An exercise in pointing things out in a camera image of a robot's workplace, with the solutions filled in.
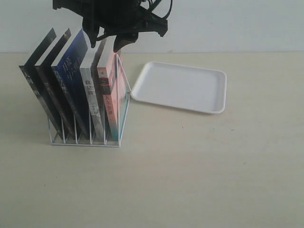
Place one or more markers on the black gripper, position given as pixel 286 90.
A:
pixel 121 18

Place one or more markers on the blue book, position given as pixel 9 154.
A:
pixel 66 68

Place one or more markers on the pink red book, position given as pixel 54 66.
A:
pixel 113 87

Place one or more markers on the grey white book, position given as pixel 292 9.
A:
pixel 88 70

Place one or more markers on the dark brown book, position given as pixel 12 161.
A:
pixel 43 67

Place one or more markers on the black book white title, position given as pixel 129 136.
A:
pixel 32 77

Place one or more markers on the white plastic tray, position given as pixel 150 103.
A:
pixel 184 87

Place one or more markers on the white wire book rack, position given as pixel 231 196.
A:
pixel 93 141

